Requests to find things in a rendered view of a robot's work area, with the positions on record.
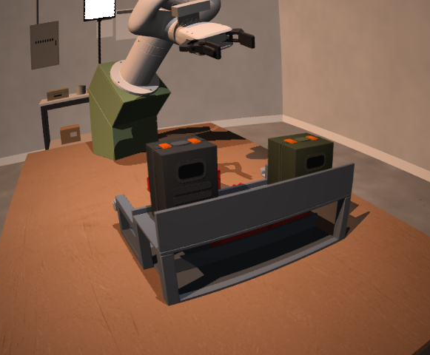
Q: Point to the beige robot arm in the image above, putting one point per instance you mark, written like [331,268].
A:
[147,53]

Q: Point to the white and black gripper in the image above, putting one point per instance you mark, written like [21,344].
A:
[187,37]

